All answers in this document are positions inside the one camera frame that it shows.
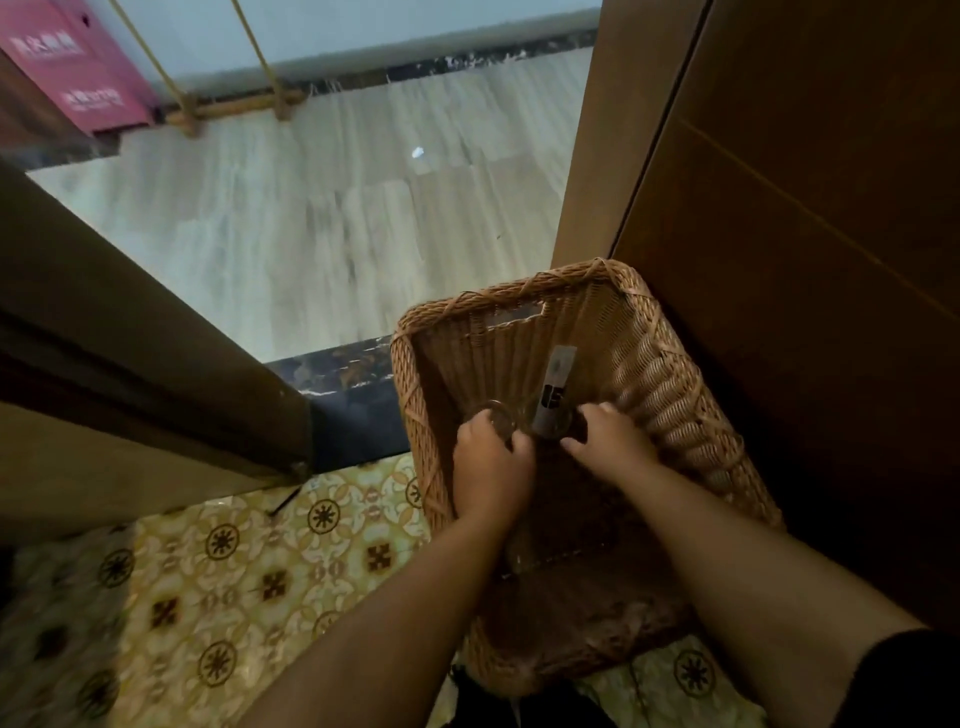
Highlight person's right hand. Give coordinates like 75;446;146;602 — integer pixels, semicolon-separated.
558;401;663;490

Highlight person's left hand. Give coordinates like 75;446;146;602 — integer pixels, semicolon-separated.
453;409;538;528

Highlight clear drinking glass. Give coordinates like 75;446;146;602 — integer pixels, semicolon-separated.
466;399;520;444

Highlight grey plastic packet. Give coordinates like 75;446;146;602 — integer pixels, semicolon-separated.
531;344;579;441

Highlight person's left forearm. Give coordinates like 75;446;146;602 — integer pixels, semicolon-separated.
238;504;513;728

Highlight person's right forearm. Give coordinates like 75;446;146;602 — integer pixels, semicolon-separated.
611;459;928;728

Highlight brown wicker basket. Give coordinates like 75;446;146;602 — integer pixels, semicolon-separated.
389;258;786;700

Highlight black trousers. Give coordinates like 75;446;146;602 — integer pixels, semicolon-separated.
448;666;618;728

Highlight dark brown wooden cabinet panel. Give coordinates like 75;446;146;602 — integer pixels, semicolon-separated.
610;0;960;635

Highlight brown wooden door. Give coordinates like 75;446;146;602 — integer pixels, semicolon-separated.
0;156;314;543

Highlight black sleeve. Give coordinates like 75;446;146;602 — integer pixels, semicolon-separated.
831;627;960;728

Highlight red cardboard box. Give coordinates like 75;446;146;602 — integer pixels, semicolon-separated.
0;0;160;138

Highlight brown wooden door frame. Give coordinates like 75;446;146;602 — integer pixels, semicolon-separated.
550;0;711;270

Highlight wooden rack with ropes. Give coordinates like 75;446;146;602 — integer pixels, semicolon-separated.
108;0;310;138

